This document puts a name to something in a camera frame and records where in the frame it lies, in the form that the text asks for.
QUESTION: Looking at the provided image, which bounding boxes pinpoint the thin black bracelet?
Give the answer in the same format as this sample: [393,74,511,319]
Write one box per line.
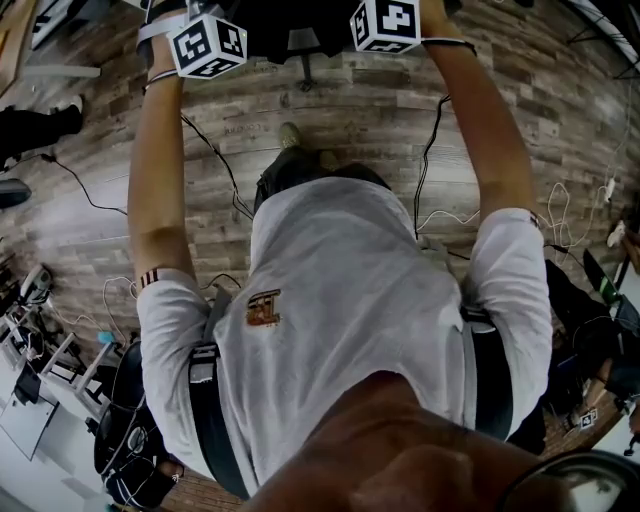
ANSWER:
[422,36,478,56]

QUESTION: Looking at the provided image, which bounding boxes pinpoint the black metal rack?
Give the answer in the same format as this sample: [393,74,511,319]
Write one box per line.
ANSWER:
[558,0,640,82]

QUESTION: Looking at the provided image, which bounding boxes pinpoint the thin striped bracelet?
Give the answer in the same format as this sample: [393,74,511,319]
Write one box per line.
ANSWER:
[143,68,180,91]

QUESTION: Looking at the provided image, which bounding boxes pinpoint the black bag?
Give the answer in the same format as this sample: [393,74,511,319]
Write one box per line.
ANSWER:
[542,258,629,419]

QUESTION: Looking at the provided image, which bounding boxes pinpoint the white wrist strap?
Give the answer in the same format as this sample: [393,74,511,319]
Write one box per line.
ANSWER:
[136,14,192,47]

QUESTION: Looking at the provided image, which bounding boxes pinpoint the tangled white cable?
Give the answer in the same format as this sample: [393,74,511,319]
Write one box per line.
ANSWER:
[544,180,614,252]

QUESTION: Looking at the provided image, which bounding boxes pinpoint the black floor cable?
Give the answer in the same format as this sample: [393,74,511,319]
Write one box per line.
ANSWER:
[38,152,130,217]

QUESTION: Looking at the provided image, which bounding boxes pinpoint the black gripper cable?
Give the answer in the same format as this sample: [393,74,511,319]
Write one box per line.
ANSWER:
[179,113,257,222]
[412,93,453,242]

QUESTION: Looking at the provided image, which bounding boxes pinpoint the person's dark trousers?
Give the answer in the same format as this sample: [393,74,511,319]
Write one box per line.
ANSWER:
[252,145,392,216]

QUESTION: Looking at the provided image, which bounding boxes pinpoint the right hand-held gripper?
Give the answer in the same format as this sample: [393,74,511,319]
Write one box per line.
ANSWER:
[349,0,424,55]

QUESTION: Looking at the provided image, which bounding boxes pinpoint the black harness strap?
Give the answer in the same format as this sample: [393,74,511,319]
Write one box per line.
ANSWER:
[186,287,251,501]
[459,304,516,442]

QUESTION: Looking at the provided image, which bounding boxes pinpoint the person's olive shoe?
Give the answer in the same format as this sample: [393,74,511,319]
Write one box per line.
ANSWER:
[277,121,305,150]

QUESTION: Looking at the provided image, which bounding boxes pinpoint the person's black glasses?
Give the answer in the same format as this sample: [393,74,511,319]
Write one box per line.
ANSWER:
[499,448,640,512]

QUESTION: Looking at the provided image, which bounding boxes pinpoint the white floor cable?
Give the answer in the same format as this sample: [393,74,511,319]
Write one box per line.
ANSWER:
[416,208,482,234]

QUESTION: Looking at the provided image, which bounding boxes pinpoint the person's face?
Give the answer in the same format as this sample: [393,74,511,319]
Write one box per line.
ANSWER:
[248,370,574,512]

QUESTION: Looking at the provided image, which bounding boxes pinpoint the person's left forearm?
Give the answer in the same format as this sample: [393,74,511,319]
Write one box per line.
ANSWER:
[126,37,202,282]

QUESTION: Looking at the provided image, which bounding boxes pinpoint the black backpack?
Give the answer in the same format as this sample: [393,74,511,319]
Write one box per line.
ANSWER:
[92,340,187,512]

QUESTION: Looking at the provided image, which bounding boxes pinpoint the person's right forearm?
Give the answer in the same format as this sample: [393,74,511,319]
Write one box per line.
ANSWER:
[421,0,537,222]

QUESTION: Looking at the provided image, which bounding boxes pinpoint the person's white t-shirt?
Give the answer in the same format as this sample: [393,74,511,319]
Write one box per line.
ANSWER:
[135,175,554,496]

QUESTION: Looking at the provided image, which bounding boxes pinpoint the white desk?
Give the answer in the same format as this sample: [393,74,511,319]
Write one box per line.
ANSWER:
[19,0,102,80]

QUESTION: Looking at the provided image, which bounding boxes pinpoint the black office chair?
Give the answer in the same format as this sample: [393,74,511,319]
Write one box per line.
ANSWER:
[227,0,362,94]

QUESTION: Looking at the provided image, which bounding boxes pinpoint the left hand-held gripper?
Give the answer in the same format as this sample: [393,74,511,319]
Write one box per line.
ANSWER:
[167,0,249,81]

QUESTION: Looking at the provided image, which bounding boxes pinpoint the white work table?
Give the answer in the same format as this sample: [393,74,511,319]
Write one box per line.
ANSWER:
[0,297,122,464]

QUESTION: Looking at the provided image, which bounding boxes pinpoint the looped white cable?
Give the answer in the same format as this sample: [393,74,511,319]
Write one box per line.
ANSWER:
[49,275,140,347]

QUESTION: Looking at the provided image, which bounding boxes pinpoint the wooden board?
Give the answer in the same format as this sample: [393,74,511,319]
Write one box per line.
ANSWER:
[0,0,39,99]

